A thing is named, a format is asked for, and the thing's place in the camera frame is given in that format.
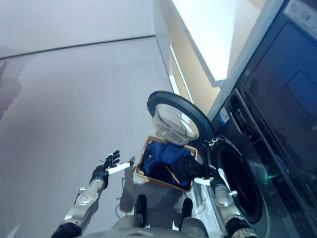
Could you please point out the brown woven laundry basket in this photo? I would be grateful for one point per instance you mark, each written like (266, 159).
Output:
(165, 163)

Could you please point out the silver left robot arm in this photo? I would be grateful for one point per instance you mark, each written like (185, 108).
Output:
(83, 198)

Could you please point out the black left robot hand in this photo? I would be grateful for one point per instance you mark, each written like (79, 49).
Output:
(108, 163)

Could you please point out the black robot foot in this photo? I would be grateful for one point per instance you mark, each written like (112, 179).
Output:
(141, 208)
(187, 210)

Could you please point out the blue garment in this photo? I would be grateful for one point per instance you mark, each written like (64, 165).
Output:
(161, 163)

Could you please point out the black garment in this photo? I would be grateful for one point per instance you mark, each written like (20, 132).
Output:
(190, 168)

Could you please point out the grey robot torso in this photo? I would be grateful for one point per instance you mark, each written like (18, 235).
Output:
(146, 229)

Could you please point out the black right robot foot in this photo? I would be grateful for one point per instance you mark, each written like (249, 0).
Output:
(187, 210)

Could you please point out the round washing machine door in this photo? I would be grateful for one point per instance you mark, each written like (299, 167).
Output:
(177, 117)

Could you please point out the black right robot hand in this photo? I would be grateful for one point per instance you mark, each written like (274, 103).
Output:
(207, 176)

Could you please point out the white cabinet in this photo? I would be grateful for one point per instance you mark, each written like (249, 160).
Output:
(193, 42)

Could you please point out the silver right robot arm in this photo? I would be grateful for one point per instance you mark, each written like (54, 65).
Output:
(229, 205)

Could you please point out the black left robot foot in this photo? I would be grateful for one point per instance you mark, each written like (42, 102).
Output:
(141, 208)

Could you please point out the dark grey washing machine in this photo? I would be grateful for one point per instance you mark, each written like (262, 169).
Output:
(267, 124)

